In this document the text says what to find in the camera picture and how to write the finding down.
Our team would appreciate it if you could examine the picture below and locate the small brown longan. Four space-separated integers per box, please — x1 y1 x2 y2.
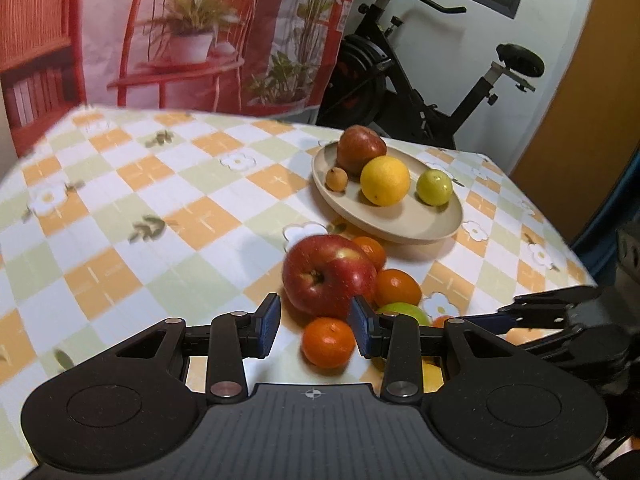
324 167 349 193

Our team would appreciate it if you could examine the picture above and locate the bright red apple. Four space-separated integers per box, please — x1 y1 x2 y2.
282 235 376 321

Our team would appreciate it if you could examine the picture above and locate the wooden door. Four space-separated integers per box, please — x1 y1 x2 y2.
511 0 639 242

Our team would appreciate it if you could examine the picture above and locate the yellow lemon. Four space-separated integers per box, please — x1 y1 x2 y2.
422 359 444 393
360 155 411 207

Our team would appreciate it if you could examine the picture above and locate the dark red apple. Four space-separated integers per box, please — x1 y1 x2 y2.
336 126 387 176

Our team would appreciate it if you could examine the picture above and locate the orange tangerine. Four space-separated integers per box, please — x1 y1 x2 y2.
432 315 450 328
352 236 387 271
302 318 356 370
374 269 422 307

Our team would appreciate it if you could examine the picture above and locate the checkered floral tablecloth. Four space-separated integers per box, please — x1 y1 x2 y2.
1 107 590 479

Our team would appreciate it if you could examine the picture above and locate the small green apple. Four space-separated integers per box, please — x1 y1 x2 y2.
416 169 454 207

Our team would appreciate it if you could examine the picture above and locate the black exercise bike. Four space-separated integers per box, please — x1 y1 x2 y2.
316 0 547 151

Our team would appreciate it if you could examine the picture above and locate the pink printed backdrop cloth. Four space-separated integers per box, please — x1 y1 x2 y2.
1 0 354 155

